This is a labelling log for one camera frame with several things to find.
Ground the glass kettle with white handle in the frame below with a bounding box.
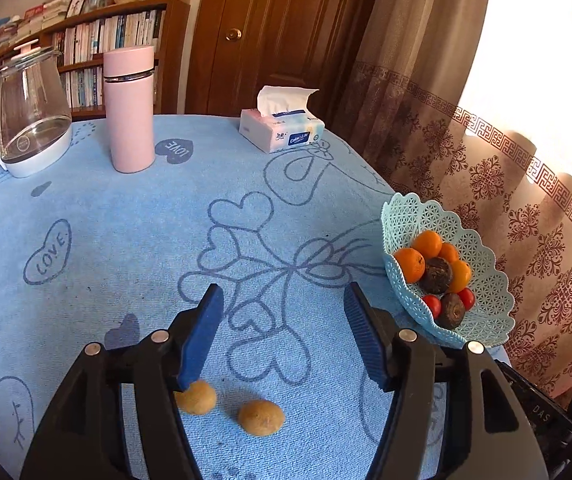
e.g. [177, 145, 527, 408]
[0, 45, 73, 178]

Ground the pile of flat books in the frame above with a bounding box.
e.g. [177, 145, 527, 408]
[0, 0, 84, 56]

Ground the large orange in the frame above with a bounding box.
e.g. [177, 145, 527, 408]
[394, 247, 426, 284]

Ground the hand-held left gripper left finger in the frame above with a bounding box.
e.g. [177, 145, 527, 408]
[20, 283, 225, 480]

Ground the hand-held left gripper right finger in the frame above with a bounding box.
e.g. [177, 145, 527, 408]
[343, 282, 551, 480]

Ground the patterned beige curtain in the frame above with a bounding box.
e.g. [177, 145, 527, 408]
[333, 0, 572, 401]

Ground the blue printed tablecloth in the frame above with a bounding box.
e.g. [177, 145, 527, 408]
[0, 114, 512, 480]

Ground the brown wooden door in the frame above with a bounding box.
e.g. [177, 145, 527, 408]
[185, 0, 392, 131]

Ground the teal plastic lattice basket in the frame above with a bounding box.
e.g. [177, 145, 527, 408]
[381, 192, 516, 348]

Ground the dark purple passion fruit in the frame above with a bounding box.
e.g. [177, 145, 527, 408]
[438, 292, 467, 331]
[418, 257, 453, 295]

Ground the pink thermos bottle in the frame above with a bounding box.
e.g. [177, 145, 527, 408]
[103, 45, 157, 174]

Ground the wooden bookshelf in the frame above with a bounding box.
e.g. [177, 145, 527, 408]
[0, 0, 191, 181]

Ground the soft tissue pack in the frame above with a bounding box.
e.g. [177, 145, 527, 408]
[239, 85, 326, 154]

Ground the brown round fruit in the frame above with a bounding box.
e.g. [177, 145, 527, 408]
[237, 399, 286, 436]
[174, 380, 218, 416]

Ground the row of upright books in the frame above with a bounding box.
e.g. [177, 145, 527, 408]
[51, 10, 164, 66]
[61, 67, 104, 108]

